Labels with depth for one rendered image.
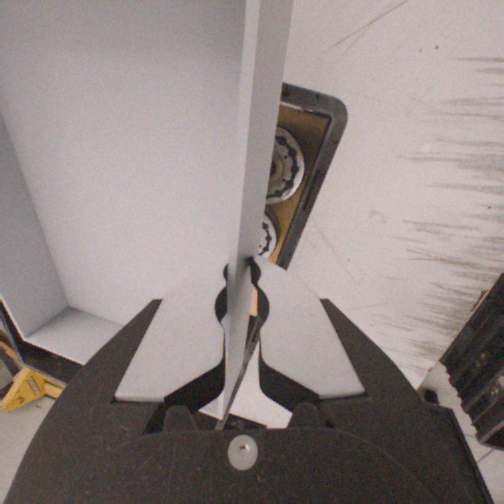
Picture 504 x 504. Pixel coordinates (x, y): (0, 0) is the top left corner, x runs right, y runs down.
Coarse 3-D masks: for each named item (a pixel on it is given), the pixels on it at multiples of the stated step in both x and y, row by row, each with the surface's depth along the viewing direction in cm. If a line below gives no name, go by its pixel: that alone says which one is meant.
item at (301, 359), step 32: (256, 256) 12; (256, 288) 12; (288, 288) 10; (288, 320) 8; (320, 320) 9; (288, 352) 7; (320, 352) 7; (288, 384) 7; (320, 384) 6; (352, 384) 6
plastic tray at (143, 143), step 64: (0, 0) 13; (64, 0) 12; (128, 0) 11; (192, 0) 11; (256, 0) 7; (0, 64) 15; (64, 64) 14; (128, 64) 13; (192, 64) 12; (256, 64) 8; (0, 128) 17; (64, 128) 16; (128, 128) 15; (192, 128) 13; (256, 128) 9; (0, 192) 18; (64, 192) 18; (128, 192) 17; (192, 192) 15; (256, 192) 12; (0, 256) 19; (64, 256) 22; (128, 256) 20; (192, 256) 18; (64, 320) 24; (128, 320) 24
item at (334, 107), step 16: (288, 96) 22; (304, 96) 22; (320, 96) 21; (336, 112) 22; (336, 128) 22; (336, 144) 23; (320, 160) 24; (320, 176) 26; (304, 192) 26; (304, 208) 28; (304, 224) 27; (288, 240) 29; (288, 256) 30; (256, 320) 36; (256, 336) 38
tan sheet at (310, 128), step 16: (288, 112) 31; (304, 112) 31; (304, 128) 32; (320, 128) 31; (304, 144) 33; (272, 160) 35; (304, 176) 34; (272, 208) 38; (288, 208) 37; (288, 224) 38; (272, 256) 42; (256, 304) 48
